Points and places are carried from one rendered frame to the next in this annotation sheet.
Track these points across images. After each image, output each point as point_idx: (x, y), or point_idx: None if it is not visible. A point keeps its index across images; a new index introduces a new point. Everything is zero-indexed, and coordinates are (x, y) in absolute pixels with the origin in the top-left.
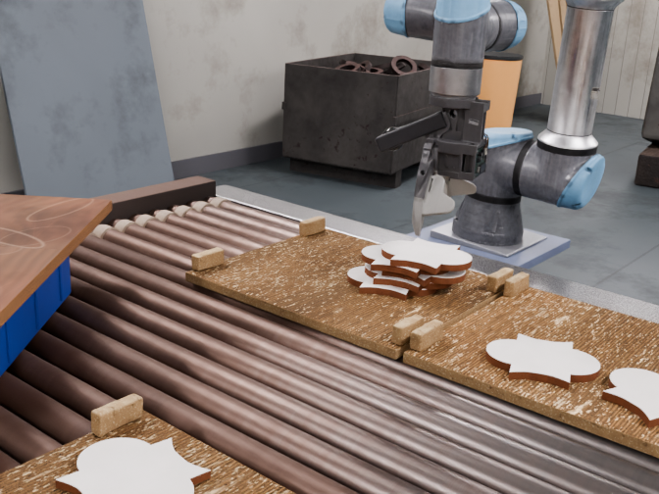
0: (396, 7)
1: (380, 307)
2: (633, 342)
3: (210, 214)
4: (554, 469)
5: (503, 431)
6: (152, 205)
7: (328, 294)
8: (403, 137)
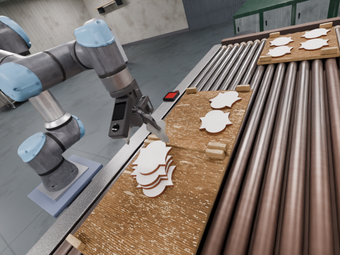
0: (24, 75)
1: (187, 174)
2: (187, 112)
3: None
4: (272, 112)
5: (256, 126)
6: None
7: (179, 199)
8: (128, 120)
